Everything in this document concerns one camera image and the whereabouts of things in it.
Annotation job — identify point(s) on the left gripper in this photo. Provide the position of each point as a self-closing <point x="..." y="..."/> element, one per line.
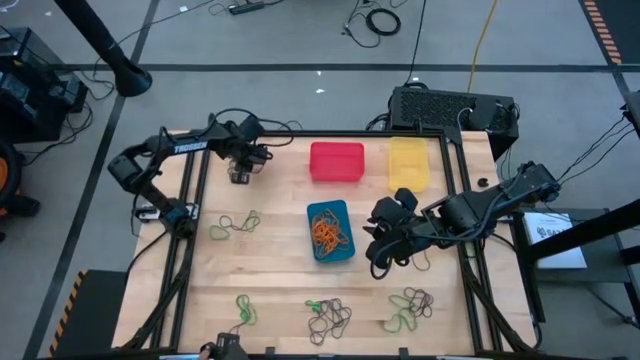
<point x="247" y="152"/>

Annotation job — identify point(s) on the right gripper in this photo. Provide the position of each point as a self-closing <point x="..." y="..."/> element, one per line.
<point x="400" y="215"/>

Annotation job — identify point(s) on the pile of orange rubber bands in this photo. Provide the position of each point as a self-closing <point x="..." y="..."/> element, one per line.
<point x="327" y="235"/>

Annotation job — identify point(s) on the blue plastic basket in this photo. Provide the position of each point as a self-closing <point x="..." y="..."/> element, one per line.
<point x="314" y="206"/>

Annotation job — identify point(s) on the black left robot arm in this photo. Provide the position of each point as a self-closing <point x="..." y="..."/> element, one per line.
<point x="190" y="146"/>

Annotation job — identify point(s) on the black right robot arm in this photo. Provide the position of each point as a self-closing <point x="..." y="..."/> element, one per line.
<point x="480" y="210"/>

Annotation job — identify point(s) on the yellow plastic basket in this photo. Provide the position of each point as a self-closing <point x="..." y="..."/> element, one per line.
<point x="409" y="165"/>

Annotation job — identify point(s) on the red plastic basket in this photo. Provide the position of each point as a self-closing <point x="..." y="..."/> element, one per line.
<point x="337" y="161"/>

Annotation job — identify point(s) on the small black round knob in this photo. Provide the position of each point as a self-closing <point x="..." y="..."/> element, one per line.
<point x="483" y="182"/>

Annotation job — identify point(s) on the black computer case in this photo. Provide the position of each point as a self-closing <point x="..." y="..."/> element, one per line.
<point x="435" y="110"/>

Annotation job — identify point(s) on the black power strip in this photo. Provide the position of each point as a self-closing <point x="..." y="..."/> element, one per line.
<point x="247" y="7"/>

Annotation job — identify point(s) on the black handheld device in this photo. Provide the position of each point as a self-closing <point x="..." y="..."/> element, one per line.
<point x="230" y="346"/>

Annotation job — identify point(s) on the white paper sheet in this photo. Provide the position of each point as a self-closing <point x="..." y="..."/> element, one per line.
<point x="555" y="250"/>

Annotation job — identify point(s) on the person's hand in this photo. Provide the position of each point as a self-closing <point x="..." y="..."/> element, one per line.
<point x="204" y="354"/>

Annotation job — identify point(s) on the black pole stand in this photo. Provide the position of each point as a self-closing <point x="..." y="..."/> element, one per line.
<point x="100" y="42"/>

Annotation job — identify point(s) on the black hazard striped mat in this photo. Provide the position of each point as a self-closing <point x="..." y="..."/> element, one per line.
<point x="625" y="25"/>
<point x="95" y="315"/>

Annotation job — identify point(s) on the black equipment cart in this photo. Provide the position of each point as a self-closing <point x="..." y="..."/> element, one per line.
<point x="30" y="100"/>

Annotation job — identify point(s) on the black side table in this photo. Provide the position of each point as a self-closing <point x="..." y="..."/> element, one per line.
<point x="607" y="272"/>

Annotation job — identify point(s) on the black orange wheeled machine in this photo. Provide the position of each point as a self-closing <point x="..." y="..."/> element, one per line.
<point x="7" y="175"/>

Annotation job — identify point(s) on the black aluminium table frame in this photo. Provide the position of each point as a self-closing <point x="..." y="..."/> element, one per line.
<point x="325" y="133"/>

